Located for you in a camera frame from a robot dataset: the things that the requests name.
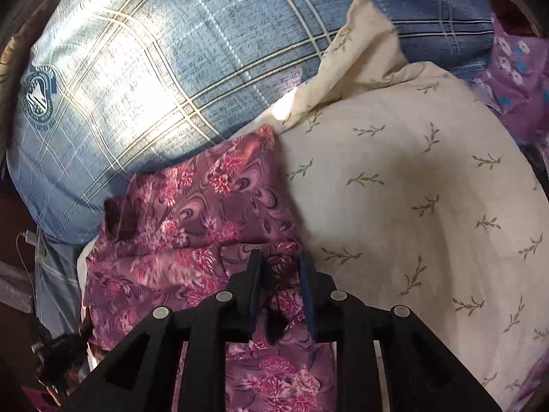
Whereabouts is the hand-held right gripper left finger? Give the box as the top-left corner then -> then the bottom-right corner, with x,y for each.
60,249 -> 269,412

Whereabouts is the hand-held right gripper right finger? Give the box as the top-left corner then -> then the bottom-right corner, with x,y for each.
299,251 -> 503,412

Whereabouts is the purple floral garment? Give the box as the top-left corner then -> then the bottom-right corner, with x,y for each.
81,124 -> 337,412

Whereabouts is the cream leaf print pillow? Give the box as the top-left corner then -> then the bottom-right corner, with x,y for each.
234,0 -> 549,412

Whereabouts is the blue striped bed sheet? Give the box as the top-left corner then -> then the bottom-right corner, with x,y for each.
33,227 -> 89,337

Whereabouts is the blue plaid pillow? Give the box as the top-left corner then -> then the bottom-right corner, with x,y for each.
6,0 -> 498,245

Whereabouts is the lilac floral garment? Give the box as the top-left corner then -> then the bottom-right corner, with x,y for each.
471,12 -> 549,149

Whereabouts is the dark red-brown cloth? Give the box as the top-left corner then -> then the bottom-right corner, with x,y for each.
489,0 -> 542,37

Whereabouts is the white charger with cable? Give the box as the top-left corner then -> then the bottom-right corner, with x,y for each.
16,229 -> 44,293

